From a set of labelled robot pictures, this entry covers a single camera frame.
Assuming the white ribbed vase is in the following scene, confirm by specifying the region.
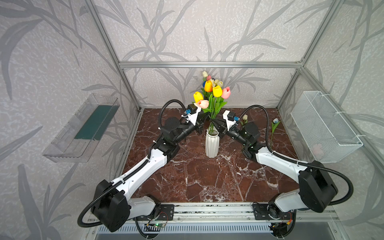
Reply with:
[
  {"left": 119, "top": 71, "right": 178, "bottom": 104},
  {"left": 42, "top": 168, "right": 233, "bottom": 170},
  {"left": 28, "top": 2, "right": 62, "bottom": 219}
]
[{"left": 205, "top": 127, "right": 220, "bottom": 158}]

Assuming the bunch of remaining tulips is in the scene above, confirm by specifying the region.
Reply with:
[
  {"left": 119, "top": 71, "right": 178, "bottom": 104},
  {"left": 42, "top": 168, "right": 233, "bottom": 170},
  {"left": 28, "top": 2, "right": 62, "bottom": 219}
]
[{"left": 193, "top": 80, "right": 231, "bottom": 120}]

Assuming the black cylindrical vase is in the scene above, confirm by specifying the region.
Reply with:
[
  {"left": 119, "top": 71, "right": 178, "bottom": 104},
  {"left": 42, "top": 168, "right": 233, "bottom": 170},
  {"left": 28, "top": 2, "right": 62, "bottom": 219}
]
[{"left": 200, "top": 100, "right": 211, "bottom": 113}]

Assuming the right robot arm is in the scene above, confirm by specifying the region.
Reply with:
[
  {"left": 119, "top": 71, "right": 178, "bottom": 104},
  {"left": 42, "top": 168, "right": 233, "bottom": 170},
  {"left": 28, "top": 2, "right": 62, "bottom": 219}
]
[{"left": 211, "top": 120, "right": 338, "bottom": 219}]

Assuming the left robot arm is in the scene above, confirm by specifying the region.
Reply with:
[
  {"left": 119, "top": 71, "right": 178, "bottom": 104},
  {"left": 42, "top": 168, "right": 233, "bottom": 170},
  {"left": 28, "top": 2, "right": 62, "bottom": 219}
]
[{"left": 90, "top": 113, "right": 208, "bottom": 232}]

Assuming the light blue tulip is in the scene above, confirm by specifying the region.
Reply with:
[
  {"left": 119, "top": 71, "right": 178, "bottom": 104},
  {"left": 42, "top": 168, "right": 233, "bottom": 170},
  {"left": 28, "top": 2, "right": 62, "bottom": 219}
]
[{"left": 270, "top": 118, "right": 281, "bottom": 147}]

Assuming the pink object in basket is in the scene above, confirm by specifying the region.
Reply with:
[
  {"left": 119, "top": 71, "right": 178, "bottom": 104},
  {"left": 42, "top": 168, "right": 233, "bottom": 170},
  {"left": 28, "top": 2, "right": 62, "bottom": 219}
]
[{"left": 312, "top": 144, "right": 325, "bottom": 159}]

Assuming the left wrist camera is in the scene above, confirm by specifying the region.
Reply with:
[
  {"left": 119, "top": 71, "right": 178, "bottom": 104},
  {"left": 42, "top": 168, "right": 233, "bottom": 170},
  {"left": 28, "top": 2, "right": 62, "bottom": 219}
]
[{"left": 182, "top": 103, "right": 202, "bottom": 126}]

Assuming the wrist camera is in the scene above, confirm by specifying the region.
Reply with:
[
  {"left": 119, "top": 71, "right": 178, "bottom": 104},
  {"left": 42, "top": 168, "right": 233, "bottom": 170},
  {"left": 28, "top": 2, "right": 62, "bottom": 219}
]
[
  {"left": 182, "top": 103, "right": 202, "bottom": 126},
  {"left": 223, "top": 110, "right": 240, "bottom": 131}
]

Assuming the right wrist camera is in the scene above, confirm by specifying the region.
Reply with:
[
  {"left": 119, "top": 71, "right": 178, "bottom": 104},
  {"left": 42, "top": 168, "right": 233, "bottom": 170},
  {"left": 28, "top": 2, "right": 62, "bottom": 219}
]
[{"left": 223, "top": 110, "right": 240, "bottom": 131}]

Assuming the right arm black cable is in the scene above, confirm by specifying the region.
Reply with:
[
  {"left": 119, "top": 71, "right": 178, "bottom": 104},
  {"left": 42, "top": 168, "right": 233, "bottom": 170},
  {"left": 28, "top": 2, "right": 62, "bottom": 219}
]
[{"left": 238, "top": 104, "right": 354, "bottom": 206}]

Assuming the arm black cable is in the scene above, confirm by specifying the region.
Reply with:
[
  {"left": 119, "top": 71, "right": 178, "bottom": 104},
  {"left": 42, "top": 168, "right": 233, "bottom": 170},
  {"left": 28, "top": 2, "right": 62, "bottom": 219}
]
[
  {"left": 238, "top": 104, "right": 354, "bottom": 206},
  {"left": 77, "top": 99, "right": 187, "bottom": 228}
]

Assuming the white wire mesh basket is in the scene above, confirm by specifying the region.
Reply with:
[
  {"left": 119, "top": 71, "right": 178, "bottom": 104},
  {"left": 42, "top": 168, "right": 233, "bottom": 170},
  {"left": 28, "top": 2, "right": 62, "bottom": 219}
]
[{"left": 291, "top": 91, "right": 364, "bottom": 164}]

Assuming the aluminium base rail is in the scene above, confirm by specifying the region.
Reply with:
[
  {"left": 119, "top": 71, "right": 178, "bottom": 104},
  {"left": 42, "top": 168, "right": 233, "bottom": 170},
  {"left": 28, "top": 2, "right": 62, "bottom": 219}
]
[{"left": 115, "top": 202, "right": 340, "bottom": 234}]

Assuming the clear plastic wall tray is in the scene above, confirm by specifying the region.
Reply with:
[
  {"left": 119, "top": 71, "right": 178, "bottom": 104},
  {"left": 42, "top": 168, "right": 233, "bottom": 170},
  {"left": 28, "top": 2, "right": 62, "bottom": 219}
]
[{"left": 43, "top": 94, "right": 120, "bottom": 163}]

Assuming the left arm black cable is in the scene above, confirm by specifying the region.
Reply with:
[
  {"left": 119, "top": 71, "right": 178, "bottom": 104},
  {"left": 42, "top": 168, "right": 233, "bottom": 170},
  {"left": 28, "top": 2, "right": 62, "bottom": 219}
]
[{"left": 77, "top": 99, "right": 187, "bottom": 228}]

